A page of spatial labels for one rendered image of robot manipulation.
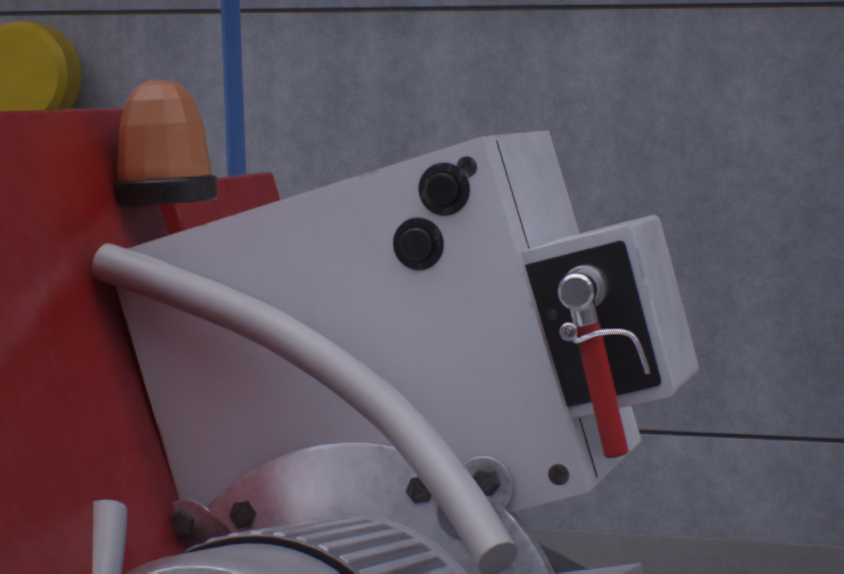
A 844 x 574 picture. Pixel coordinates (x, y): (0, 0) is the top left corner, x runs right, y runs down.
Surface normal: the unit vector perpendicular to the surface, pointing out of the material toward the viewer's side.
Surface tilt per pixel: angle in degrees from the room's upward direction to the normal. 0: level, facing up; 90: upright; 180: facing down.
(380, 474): 81
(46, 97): 90
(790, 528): 90
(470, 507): 46
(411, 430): 51
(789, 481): 90
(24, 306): 71
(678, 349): 75
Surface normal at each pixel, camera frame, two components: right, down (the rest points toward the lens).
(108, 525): 0.35, -0.54
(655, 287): 0.92, -0.24
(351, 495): -0.26, -0.07
